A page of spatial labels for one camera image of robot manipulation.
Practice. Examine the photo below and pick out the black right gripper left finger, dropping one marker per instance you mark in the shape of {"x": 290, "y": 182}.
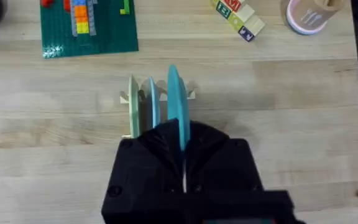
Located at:
{"x": 148, "y": 168}

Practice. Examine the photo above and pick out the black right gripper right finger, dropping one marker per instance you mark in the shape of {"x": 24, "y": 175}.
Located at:
{"x": 219, "y": 165}

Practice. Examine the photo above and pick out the teal round plate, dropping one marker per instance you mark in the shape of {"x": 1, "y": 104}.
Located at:
{"x": 176, "y": 99}

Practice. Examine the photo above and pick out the small pale peg rack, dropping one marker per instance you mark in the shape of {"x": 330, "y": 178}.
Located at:
{"x": 123, "y": 99}

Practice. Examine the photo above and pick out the pale green plate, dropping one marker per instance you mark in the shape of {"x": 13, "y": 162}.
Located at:
{"x": 134, "y": 105}

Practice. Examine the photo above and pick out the light blue plate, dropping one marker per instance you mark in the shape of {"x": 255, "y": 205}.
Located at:
{"x": 154, "y": 102}

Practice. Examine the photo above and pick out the green board with toy blocks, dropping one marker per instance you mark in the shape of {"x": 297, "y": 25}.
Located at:
{"x": 104, "y": 34}

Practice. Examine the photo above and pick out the heap of wooden letter blocks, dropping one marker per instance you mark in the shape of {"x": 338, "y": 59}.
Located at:
{"x": 241, "y": 18}

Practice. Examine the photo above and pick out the brown cardboard cup, pink rim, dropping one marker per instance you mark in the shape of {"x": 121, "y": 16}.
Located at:
{"x": 309, "y": 15}

